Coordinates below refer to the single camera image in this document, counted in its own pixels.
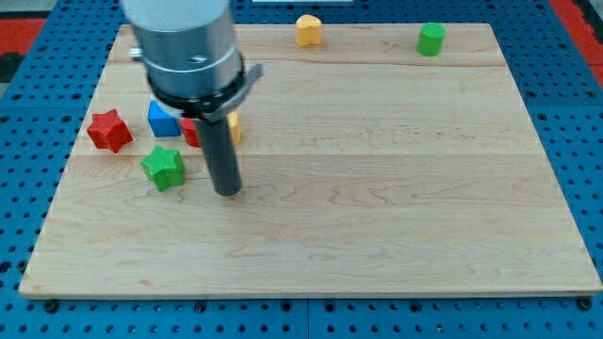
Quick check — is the yellow heart block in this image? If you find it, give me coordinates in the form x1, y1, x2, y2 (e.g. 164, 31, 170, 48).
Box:
296, 14, 322, 47

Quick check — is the green cylinder block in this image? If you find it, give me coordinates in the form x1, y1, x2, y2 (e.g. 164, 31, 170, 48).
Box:
416, 23, 447, 57

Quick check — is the blue block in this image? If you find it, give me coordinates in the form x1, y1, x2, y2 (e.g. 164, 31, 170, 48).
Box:
147, 100, 181, 137

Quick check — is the red star block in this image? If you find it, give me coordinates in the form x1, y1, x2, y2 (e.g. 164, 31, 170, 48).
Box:
87, 109, 134, 153

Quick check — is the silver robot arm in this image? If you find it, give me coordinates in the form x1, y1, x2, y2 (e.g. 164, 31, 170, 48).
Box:
120, 0, 263, 122

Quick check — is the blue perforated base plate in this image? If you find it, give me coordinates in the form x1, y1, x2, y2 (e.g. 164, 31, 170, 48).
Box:
1, 0, 602, 338

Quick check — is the wooden board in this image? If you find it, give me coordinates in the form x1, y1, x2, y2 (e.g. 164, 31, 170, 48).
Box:
20, 24, 602, 299

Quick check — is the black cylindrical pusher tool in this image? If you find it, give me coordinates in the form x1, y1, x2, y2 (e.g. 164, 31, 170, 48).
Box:
195, 119, 242, 197

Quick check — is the green star block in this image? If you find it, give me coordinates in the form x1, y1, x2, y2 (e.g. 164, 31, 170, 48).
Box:
140, 145, 185, 192

